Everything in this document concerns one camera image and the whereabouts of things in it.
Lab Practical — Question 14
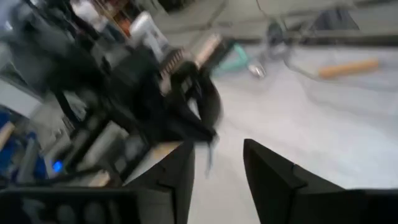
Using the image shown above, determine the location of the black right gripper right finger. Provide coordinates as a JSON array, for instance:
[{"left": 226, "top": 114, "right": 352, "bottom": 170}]
[{"left": 243, "top": 138, "right": 358, "bottom": 224}]

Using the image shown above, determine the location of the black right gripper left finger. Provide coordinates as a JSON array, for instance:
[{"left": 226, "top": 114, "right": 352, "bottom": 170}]
[{"left": 123, "top": 139, "right": 196, "bottom": 224}]

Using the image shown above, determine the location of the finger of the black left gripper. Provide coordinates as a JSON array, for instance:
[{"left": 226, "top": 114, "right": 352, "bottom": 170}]
[
  {"left": 169, "top": 60, "right": 223, "bottom": 125},
  {"left": 146, "top": 105, "right": 218, "bottom": 144}
]

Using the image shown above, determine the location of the silver spoon orange handle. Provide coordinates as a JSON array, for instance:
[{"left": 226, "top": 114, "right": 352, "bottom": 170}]
[{"left": 318, "top": 58, "right": 381, "bottom": 80}]

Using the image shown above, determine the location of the clear plastic bin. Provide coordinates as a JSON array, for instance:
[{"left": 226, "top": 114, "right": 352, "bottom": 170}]
[
  {"left": 186, "top": 0, "right": 280, "bottom": 80},
  {"left": 254, "top": 0, "right": 398, "bottom": 86}
]

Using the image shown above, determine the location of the black metal table frame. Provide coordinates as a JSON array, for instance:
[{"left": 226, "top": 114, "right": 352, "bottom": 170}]
[{"left": 214, "top": 29, "right": 398, "bottom": 49}]

